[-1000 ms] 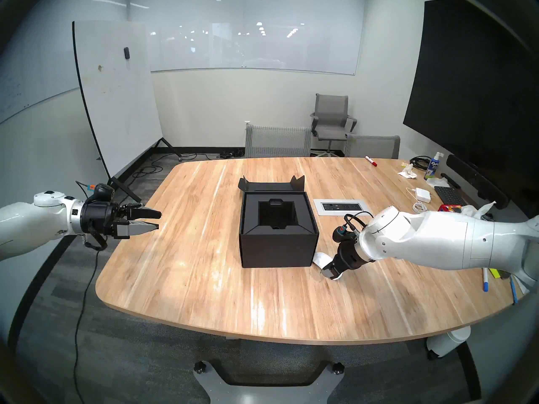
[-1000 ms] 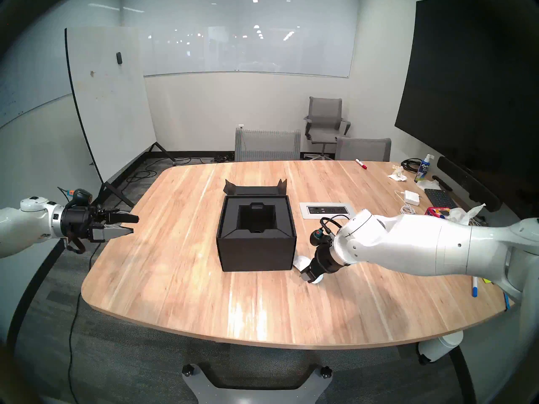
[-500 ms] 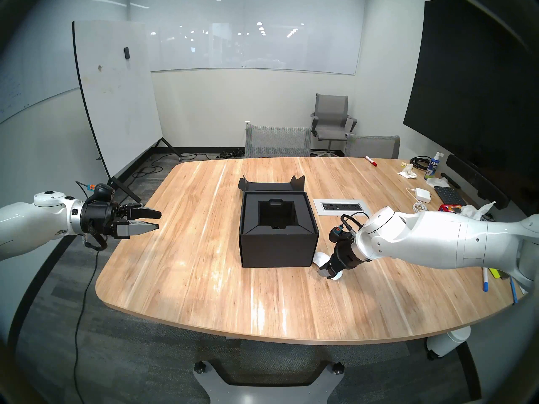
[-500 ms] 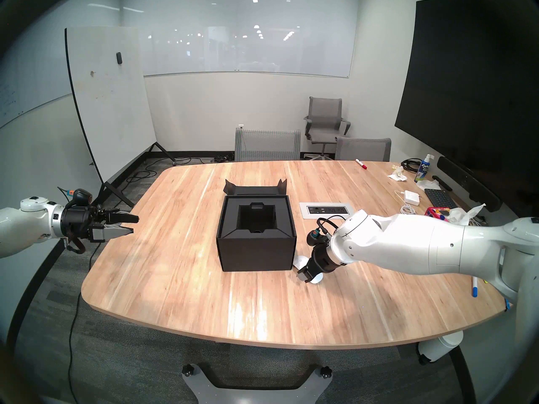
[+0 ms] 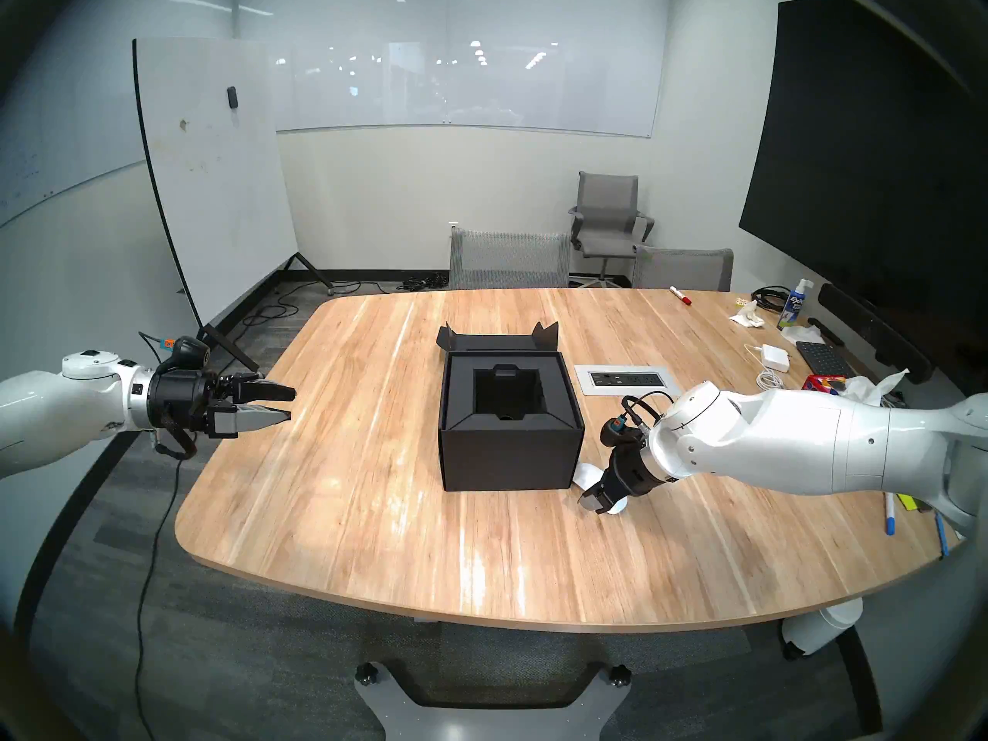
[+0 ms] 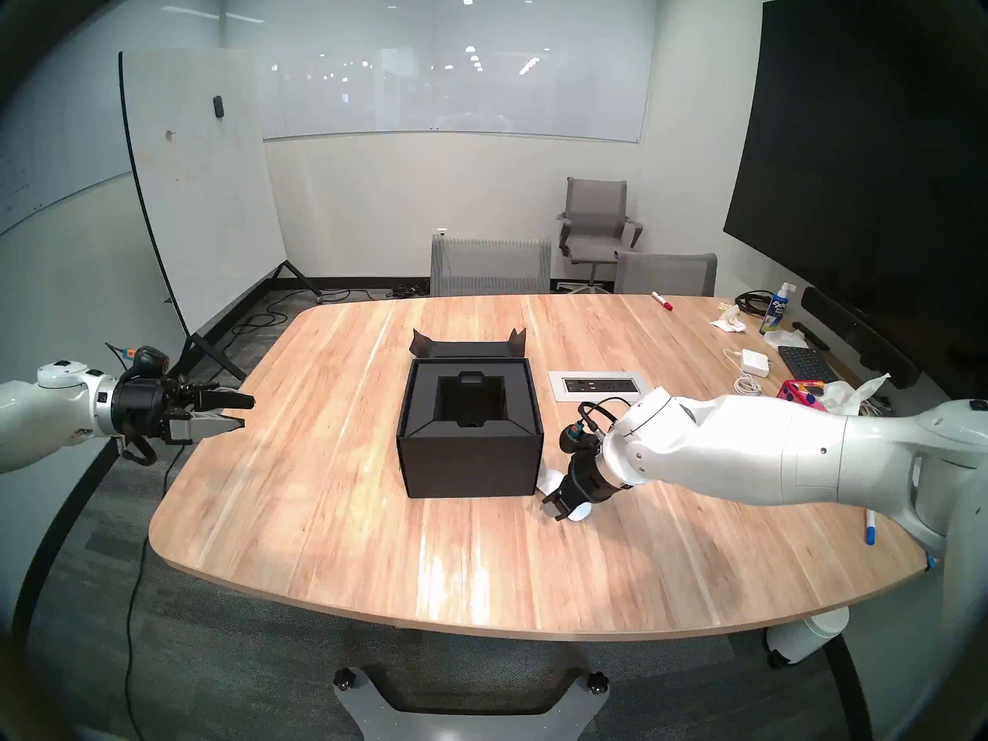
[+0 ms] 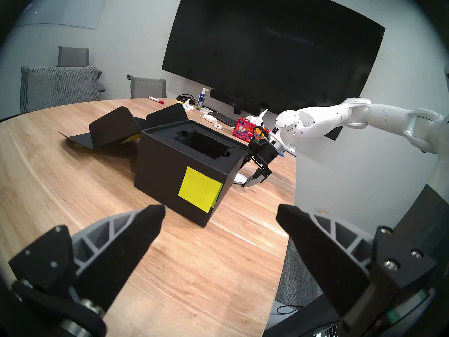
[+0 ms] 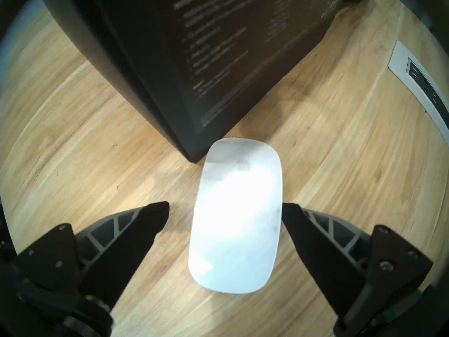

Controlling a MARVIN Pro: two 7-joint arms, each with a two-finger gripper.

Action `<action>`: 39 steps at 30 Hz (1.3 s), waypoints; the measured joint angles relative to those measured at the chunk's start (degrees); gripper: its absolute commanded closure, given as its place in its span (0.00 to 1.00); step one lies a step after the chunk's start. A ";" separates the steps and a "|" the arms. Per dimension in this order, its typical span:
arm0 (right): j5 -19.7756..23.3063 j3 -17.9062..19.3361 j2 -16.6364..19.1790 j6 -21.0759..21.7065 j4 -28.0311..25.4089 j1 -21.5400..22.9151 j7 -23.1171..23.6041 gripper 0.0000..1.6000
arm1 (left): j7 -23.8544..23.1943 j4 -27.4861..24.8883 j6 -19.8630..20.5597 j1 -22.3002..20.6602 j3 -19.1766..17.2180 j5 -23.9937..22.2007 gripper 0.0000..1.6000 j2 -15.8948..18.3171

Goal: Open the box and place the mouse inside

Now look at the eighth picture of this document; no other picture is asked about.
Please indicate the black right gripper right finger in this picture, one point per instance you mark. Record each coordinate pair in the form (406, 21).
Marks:
(326, 259)

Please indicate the grey table outlet panel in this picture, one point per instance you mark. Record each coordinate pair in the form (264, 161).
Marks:
(424, 90)

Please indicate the black cardboard box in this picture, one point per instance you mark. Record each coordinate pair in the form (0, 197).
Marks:
(210, 59)

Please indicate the white computer mouse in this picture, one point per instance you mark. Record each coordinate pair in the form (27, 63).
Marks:
(235, 217)

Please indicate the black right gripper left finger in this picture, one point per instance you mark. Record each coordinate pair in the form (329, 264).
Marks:
(115, 255)

